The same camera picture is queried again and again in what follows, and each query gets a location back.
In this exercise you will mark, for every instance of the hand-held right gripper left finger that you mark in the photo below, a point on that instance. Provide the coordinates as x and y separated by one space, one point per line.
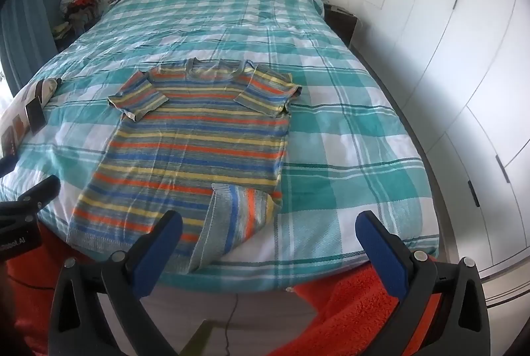
159 252

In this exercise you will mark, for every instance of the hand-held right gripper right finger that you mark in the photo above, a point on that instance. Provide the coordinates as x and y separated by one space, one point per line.
383 252

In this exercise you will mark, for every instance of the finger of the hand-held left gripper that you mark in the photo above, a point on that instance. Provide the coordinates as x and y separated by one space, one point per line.
39 192

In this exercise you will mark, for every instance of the striped knit sweater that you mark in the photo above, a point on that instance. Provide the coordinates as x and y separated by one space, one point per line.
198 140

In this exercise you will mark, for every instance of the pile of colourful clothes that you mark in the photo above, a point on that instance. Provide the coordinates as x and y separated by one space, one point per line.
80 2

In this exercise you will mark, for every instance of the orange fleece cloth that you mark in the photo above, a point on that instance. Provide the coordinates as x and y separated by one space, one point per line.
343 310

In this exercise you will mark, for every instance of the white cloth with brown patches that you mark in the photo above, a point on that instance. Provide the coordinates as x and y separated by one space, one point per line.
25 107

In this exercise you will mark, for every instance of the teal checked blanket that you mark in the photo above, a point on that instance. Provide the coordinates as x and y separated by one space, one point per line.
331 140

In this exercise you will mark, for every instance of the blue curtain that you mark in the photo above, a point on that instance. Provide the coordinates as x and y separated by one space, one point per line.
33 8

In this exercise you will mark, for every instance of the dark wooden nightstand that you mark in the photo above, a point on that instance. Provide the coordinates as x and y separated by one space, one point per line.
341 20

